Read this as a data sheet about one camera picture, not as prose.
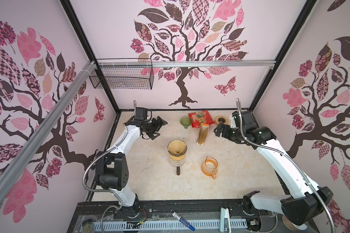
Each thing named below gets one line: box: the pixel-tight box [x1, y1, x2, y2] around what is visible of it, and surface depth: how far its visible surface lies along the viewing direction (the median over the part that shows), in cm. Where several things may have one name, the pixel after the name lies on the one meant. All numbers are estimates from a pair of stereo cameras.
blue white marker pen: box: [172, 211, 196, 232], surface depth 71 cm
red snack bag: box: [188, 110, 215, 129], surface depth 110 cm
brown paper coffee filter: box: [167, 139, 187, 155], surface depth 82 cm
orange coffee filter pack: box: [196, 122, 210, 146], surface depth 101 cm
